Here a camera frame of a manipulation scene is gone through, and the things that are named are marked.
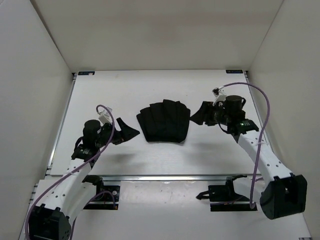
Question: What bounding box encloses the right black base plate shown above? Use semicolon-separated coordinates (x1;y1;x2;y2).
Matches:
195;174;258;212

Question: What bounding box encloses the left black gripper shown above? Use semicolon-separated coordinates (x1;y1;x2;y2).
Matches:
97;115;141;145

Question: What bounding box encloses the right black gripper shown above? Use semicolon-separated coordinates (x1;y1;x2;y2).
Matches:
189;102;231;127

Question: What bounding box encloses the left blue corner label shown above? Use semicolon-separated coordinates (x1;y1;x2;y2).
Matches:
77;71;95;76

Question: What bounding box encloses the black pleated skirt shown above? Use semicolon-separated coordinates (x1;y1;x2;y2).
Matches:
136;99;191;144

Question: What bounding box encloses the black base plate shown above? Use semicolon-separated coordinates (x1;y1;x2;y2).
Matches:
195;174;258;212
82;175;121;210

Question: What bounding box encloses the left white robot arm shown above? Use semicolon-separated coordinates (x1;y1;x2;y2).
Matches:
25;110;140;240

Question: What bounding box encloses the aluminium table frame rail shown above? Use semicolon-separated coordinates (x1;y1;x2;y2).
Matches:
46;70;262;181

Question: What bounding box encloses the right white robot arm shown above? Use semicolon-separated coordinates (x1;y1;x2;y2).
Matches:
190;87;308;220

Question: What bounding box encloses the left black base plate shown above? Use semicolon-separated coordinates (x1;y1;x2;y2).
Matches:
82;175;121;210

